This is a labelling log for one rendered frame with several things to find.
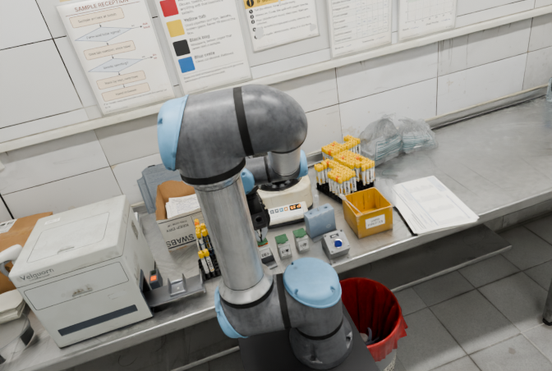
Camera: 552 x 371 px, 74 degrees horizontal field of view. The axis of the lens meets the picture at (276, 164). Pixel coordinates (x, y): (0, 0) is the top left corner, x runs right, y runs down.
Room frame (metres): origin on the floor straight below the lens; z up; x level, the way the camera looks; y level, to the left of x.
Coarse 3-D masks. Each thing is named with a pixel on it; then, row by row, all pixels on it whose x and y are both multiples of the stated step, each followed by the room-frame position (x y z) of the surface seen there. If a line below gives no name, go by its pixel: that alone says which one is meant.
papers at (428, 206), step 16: (432, 176) 1.23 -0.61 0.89; (400, 192) 1.17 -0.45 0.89; (416, 192) 1.15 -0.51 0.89; (432, 192) 1.13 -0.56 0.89; (448, 192) 1.11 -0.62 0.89; (400, 208) 1.07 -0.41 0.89; (416, 208) 1.05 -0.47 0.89; (432, 208) 1.04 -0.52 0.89; (448, 208) 1.02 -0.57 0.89; (464, 208) 1.00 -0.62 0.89; (416, 224) 0.97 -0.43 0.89; (432, 224) 0.96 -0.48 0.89; (448, 224) 0.94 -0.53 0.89; (464, 224) 0.94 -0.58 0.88
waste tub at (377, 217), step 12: (360, 192) 1.11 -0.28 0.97; (372, 192) 1.11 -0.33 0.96; (348, 204) 1.04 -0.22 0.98; (360, 204) 1.11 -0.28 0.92; (372, 204) 1.11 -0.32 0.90; (384, 204) 1.04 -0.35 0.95; (348, 216) 1.05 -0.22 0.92; (360, 216) 0.97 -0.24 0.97; (372, 216) 0.98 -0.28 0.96; (384, 216) 0.99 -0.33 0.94; (360, 228) 0.97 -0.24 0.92; (372, 228) 0.98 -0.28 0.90; (384, 228) 0.99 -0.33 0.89
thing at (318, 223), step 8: (320, 208) 1.05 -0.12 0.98; (328, 208) 1.04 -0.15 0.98; (304, 216) 1.04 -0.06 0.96; (312, 216) 1.02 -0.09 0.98; (320, 216) 1.03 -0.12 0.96; (328, 216) 1.03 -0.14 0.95; (312, 224) 1.02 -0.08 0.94; (320, 224) 1.02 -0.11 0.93; (328, 224) 1.03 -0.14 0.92; (312, 232) 1.01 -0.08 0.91; (320, 232) 1.02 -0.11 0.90; (328, 232) 1.03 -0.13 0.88; (312, 240) 1.01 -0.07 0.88
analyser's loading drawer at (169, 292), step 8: (200, 272) 0.90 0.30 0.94; (168, 280) 0.88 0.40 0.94; (176, 280) 0.90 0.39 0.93; (184, 280) 0.88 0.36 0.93; (192, 280) 0.89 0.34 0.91; (200, 280) 0.87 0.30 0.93; (160, 288) 0.89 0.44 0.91; (168, 288) 0.85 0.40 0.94; (176, 288) 0.87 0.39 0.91; (184, 288) 0.85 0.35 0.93; (192, 288) 0.86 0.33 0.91; (200, 288) 0.85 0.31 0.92; (152, 296) 0.86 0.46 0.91; (160, 296) 0.85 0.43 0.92; (168, 296) 0.84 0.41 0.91; (176, 296) 0.84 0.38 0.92; (152, 304) 0.83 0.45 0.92; (160, 304) 0.83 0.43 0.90
